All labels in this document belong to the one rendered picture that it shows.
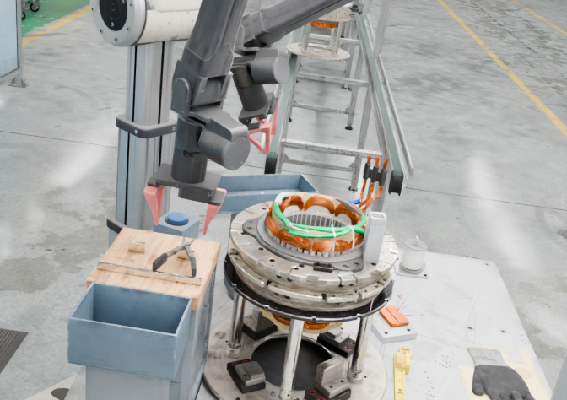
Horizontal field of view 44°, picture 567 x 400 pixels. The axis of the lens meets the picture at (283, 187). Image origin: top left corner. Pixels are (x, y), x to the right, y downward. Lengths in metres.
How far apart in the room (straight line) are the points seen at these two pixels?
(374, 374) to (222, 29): 0.81
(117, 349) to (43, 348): 1.72
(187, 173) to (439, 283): 0.98
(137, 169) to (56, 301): 1.56
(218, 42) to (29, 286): 2.29
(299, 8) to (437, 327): 0.82
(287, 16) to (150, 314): 0.64
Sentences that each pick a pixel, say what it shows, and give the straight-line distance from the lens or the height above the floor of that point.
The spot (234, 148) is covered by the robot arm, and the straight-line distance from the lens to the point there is 1.06.
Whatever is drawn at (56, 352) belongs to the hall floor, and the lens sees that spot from 2.81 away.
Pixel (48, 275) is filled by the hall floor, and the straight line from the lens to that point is 3.27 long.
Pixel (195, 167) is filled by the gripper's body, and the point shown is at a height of 1.27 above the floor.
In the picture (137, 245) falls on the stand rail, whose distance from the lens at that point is 1.28.
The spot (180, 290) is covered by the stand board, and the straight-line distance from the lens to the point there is 1.18.
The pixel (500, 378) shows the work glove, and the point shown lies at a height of 0.80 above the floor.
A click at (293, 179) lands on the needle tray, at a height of 1.05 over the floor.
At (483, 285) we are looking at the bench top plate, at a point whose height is 0.78.
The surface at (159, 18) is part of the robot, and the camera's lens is 1.46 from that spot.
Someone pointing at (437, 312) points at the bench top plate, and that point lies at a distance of 1.80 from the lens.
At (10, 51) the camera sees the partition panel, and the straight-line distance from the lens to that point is 5.68.
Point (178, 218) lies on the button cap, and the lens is 1.46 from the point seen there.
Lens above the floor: 1.70
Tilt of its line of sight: 23 degrees down
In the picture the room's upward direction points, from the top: 8 degrees clockwise
